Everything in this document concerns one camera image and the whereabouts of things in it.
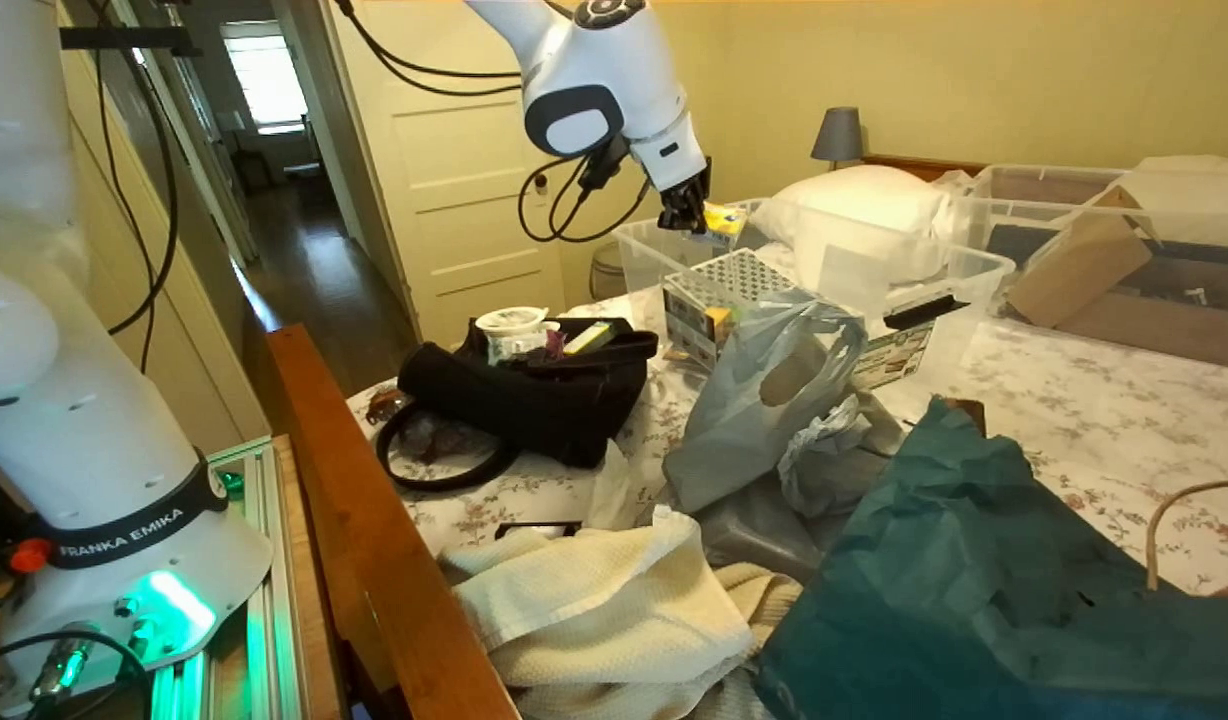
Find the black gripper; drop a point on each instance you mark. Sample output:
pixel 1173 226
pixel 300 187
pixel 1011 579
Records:
pixel 682 192

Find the grey plastic bag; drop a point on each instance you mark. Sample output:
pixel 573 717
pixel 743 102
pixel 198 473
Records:
pixel 781 407

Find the teal cloth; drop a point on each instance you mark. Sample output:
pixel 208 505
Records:
pixel 964 588

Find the cardboard box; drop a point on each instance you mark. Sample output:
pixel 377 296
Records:
pixel 1078 264

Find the white door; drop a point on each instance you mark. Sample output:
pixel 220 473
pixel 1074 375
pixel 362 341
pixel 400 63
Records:
pixel 429 84

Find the wooden bed footboard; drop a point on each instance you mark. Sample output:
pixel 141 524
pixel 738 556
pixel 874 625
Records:
pixel 405 642

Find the yellow wart remover box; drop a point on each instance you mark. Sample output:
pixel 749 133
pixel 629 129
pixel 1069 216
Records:
pixel 721 223

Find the white lattice basket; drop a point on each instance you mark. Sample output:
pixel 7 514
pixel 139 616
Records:
pixel 708 296

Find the large clear storage bin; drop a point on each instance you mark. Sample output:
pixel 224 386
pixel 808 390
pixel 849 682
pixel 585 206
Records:
pixel 1176 206

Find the cream knit blanket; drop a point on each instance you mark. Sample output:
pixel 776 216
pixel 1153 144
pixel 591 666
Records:
pixel 620 622

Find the white cup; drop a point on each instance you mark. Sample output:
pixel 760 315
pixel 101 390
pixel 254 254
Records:
pixel 515 329

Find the floral bed sheet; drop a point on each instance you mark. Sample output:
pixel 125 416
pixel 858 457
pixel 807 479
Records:
pixel 1121 437

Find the white pillow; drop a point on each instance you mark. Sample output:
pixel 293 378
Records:
pixel 869 192

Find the grey lamp shade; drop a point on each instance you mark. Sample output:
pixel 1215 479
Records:
pixel 843 137

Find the small black framed mirror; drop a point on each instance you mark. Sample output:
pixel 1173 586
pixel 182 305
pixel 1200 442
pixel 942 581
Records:
pixel 544 530

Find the black toiletry bag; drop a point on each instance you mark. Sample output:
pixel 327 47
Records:
pixel 465 416

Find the clear plastic container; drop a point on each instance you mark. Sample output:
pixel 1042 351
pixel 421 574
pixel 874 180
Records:
pixel 858 264

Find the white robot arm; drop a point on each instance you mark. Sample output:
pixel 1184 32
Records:
pixel 144 556

